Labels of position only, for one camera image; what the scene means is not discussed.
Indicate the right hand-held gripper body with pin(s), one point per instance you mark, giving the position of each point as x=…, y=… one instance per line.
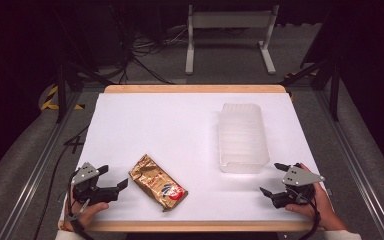
x=296, y=186

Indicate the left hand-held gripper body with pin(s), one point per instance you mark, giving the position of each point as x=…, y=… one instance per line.
x=88, y=186

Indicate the gold foil snack packet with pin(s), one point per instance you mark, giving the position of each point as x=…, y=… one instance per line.
x=156, y=183

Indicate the clear plastic container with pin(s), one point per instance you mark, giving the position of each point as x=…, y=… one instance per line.
x=242, y=138

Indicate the person's left hand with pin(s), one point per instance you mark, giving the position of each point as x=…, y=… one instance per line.
x=88, y=213

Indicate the person's right hand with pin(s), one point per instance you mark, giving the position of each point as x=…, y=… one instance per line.
x=320, y=210

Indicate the white table mat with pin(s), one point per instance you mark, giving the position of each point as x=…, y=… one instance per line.
x=186, y=133

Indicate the yellow black floor tape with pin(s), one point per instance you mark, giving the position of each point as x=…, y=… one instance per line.
x=51, y=100

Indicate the black metal stand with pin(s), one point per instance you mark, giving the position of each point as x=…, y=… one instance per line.
x=333, y=86
x=61, y=90

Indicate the aluminium floor rail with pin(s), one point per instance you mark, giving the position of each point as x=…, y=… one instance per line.
x=353, y=166
x=36, y=173

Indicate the white metal stand frame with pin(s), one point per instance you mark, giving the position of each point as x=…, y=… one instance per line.
x=230, y=20

